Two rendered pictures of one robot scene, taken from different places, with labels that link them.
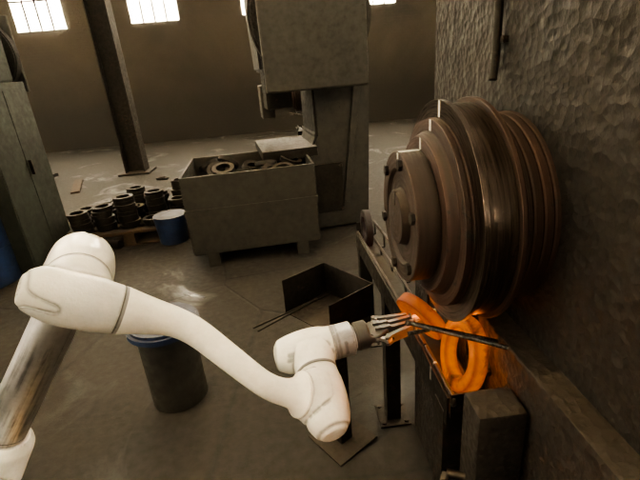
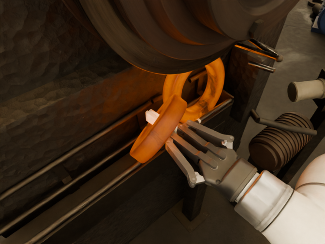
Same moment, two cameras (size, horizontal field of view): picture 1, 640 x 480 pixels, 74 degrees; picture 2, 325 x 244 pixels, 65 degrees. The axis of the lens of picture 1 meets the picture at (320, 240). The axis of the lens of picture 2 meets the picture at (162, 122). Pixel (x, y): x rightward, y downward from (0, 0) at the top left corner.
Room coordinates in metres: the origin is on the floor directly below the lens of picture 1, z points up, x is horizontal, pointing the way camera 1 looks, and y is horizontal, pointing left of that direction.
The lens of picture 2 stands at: (1.19, 0.01, 1.17)
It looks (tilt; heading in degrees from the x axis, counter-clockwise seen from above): 48 degrees down; 234
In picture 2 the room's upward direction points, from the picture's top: straight up
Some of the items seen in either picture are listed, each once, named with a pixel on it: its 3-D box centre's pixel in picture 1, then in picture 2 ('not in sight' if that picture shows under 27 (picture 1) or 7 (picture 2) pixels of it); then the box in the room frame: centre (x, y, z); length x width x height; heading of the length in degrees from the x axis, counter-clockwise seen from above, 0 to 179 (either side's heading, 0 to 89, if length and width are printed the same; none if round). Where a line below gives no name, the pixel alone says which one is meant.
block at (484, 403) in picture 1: (491, 446); (243, 82); (0.64, -0.32, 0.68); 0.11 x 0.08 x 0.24; 93
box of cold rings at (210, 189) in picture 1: (252, 200); not in sight; (3.58, 0.55, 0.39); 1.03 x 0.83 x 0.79; 97
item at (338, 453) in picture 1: (332, 364); not in sight; (1.35, -0.01, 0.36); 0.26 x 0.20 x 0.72; 38
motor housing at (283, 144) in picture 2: not in sight; (263, 170); (0.54, -0.17, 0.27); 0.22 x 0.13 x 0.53; 3
